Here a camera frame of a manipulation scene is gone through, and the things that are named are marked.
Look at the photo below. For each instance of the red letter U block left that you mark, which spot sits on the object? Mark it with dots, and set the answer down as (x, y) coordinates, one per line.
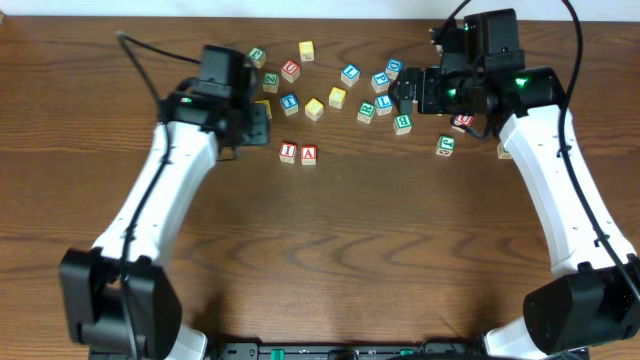
(290, 71)

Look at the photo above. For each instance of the yellow block top row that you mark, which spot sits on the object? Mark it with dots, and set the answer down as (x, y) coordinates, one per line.
(306, 51)

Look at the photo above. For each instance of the red letter u block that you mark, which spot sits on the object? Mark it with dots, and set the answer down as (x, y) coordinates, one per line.
(290, 71)
(462, 123)

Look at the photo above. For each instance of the blue letter l block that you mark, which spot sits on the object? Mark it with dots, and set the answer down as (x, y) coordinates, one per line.
(350, 75)
(384, 105)

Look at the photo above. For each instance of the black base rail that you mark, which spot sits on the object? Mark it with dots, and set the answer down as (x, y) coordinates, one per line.
(438, 349)

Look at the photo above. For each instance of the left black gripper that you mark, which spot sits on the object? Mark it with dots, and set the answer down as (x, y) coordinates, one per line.
(260, 133)

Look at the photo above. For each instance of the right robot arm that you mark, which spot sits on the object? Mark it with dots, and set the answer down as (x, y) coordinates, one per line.
(592, 299)

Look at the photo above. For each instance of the yellow block centre upper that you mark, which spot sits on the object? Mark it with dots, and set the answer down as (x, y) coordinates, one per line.
(337, 97)

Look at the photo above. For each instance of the green number 4 block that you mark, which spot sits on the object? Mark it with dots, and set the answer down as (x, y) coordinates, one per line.
(502, 152)

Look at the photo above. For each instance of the blue letter P block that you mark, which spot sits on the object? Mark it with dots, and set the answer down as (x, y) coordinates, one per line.
(380, 82)

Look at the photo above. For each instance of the green letter J block top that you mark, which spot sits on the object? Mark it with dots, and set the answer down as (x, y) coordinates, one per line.
(257, 57)

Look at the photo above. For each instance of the blue letter D block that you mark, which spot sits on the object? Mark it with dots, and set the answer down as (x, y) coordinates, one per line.
(393, 68)

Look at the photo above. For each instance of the yellow letter O block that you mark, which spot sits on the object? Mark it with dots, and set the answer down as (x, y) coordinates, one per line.
(267, 105)

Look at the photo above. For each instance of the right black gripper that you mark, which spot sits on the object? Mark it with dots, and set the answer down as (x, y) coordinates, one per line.
(429, 79)

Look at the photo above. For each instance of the blue letter T block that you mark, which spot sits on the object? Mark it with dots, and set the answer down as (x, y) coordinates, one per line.
(289, 104)

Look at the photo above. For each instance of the green letter B block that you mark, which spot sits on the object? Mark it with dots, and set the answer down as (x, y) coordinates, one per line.
(402, 124)

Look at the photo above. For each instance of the green letter j block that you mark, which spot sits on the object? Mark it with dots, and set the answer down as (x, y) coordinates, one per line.
(445, 146)
(257, 57)

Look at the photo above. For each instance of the blue letter L block upper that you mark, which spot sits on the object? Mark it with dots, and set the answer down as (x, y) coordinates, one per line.
(350, 75)

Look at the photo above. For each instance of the red letter A block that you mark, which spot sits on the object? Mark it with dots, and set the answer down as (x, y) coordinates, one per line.
(308, 155)

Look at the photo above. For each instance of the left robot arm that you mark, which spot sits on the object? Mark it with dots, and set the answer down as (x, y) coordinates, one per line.
(117, 297)

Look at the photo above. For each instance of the red letter I block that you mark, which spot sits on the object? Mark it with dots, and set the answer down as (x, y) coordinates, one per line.
(287, 153)

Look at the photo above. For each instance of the red letter U block right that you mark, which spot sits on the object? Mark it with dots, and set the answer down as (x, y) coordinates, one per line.
(462, 123)

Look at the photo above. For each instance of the green letter R block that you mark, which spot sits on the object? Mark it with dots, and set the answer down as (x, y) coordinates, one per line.
(366, 112)

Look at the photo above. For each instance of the green letter Z block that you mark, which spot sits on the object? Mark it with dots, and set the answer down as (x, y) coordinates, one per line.
(270, 82)

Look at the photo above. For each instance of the green letter J block lower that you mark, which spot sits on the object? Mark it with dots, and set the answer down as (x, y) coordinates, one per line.
(445, 146)

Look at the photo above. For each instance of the blue letter L block lower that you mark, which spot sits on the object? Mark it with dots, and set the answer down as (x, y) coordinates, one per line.
(384, 105)

